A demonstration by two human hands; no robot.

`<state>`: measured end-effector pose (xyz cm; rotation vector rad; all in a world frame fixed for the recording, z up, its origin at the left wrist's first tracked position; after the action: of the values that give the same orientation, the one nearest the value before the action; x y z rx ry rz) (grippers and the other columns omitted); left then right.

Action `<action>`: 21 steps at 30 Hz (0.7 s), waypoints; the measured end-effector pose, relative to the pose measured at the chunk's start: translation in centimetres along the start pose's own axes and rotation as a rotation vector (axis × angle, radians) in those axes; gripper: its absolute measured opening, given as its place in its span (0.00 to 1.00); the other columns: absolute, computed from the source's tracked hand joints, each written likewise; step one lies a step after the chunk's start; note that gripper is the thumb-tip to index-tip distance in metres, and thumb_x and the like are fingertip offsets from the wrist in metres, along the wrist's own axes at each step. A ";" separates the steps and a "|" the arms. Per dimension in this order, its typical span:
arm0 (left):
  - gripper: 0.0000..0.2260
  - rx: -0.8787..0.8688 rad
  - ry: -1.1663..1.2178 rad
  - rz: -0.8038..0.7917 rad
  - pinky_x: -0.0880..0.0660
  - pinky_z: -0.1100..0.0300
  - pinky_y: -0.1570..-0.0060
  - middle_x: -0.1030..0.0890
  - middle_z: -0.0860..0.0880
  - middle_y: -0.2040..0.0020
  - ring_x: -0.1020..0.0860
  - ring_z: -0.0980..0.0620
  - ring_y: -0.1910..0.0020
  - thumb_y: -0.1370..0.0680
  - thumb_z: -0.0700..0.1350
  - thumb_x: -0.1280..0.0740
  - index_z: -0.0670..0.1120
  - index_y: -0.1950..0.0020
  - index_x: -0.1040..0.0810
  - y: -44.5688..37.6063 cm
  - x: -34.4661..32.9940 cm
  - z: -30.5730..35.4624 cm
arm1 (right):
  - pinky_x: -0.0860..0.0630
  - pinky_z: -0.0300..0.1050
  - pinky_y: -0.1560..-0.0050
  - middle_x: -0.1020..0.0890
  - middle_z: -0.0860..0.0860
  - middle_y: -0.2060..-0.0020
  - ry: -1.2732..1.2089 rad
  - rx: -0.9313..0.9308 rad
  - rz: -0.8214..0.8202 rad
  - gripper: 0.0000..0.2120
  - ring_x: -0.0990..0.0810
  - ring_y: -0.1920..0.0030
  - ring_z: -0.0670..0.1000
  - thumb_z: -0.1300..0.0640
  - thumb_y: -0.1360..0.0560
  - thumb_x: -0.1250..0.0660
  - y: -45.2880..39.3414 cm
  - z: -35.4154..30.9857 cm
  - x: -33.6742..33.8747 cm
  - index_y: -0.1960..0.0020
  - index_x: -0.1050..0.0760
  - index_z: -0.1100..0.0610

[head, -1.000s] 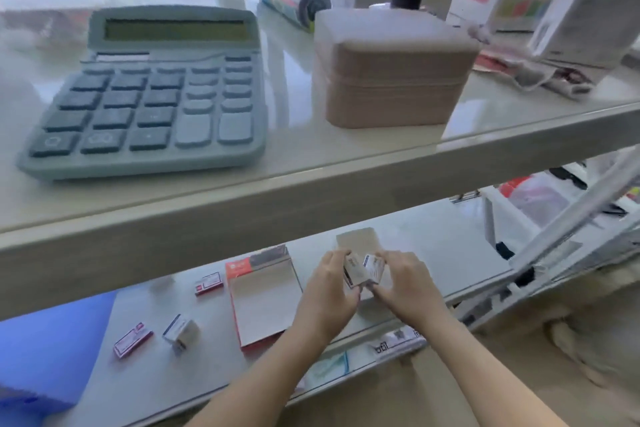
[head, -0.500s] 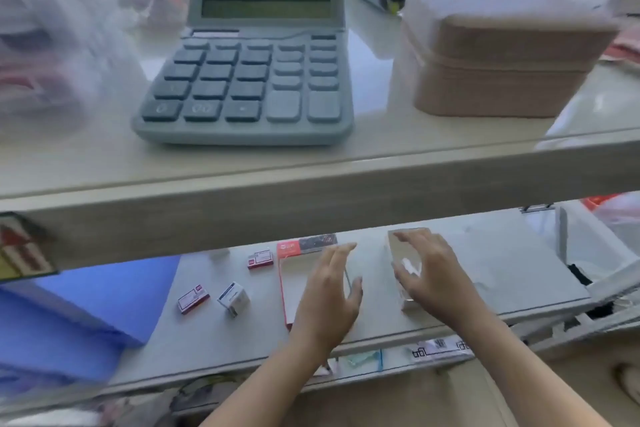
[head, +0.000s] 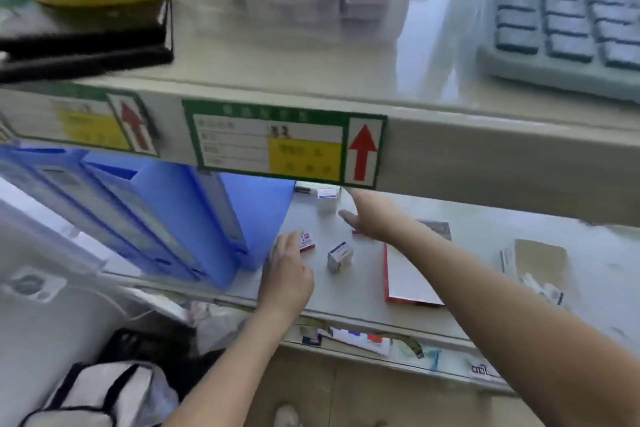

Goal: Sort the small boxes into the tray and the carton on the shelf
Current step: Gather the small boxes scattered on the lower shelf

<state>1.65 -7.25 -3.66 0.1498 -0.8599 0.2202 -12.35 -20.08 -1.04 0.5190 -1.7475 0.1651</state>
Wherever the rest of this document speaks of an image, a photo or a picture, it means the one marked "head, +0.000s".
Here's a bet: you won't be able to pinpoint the brown cardboard box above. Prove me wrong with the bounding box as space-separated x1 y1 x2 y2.
499 239 569 287

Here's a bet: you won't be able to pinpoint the beige shelf board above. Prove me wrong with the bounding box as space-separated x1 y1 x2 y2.
0 36 640 227

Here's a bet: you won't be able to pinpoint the grey calculator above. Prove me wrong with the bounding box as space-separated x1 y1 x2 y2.
476 0 640 104

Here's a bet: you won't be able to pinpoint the person's left hand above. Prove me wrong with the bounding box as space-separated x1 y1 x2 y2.
257 231 316 313

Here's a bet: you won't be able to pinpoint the green-bordered label with red arrow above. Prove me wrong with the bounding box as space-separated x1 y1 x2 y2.
0 86 162 158
181 99 389 190

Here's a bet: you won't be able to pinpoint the white plastic bag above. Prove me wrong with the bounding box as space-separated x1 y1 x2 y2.
187 301 261 355

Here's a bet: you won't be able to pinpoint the person's left forearm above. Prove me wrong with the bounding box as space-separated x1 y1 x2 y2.
164 292 307 427

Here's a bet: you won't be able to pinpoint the person's right hand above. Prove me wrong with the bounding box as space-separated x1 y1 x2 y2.
338 189 417 243

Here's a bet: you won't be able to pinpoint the white bag with black straps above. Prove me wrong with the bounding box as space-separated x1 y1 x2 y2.
20 361 180 427

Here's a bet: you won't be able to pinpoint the person's shoe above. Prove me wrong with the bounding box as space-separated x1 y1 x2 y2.
273 403 303 427

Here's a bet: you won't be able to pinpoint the small white and blue box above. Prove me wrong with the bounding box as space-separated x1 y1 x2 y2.
327 241 355 274

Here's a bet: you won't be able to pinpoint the blue file folder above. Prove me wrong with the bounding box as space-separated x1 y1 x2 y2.
0 145 151 262
82 151 297 290
30 149 208 282

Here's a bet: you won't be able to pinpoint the white wall socket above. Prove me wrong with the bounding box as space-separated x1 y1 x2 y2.
7 268 67 302

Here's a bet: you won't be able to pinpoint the loose printed papers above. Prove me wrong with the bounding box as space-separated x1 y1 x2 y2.
299 323 443 372

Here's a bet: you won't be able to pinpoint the person's right forearm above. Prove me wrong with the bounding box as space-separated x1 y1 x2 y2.
385 219 640 427

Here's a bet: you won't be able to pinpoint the small white packet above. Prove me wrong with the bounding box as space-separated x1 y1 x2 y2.
519 273 566 306

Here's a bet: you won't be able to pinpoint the flat white red-edged box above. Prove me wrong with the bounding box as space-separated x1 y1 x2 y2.
351 220 452 307

